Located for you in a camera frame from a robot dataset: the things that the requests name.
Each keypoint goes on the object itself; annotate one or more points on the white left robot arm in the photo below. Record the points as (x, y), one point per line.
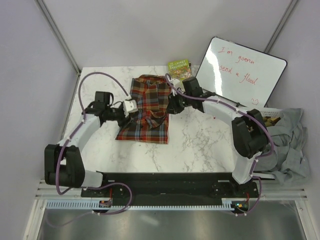
(63, 164)

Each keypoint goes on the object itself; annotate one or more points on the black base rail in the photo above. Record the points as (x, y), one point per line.
(171, 188)

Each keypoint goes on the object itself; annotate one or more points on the grey crumpled shirt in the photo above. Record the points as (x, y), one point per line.
(287, 163)

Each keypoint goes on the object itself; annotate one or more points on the black framed whiteboard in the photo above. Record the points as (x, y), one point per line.
(239, 73)

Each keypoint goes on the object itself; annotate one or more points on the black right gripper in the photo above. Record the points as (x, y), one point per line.
(173, 107)

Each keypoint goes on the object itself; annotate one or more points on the white plastic laundry basket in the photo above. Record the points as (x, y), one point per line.
(270, 112)

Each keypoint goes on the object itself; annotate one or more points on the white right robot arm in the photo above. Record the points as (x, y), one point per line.
(249, 132)

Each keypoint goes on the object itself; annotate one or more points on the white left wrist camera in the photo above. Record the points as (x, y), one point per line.
(129, 107)

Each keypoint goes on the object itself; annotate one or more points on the white slotted cable duct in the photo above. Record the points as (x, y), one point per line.
(106, 204)

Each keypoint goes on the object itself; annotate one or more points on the red brown plaid shirt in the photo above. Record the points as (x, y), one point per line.
(150, 123)

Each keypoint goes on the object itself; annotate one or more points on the green treehouse paperback book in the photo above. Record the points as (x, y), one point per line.
(179, 69)

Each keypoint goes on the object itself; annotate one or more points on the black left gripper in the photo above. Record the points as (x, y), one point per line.
(124, 124)

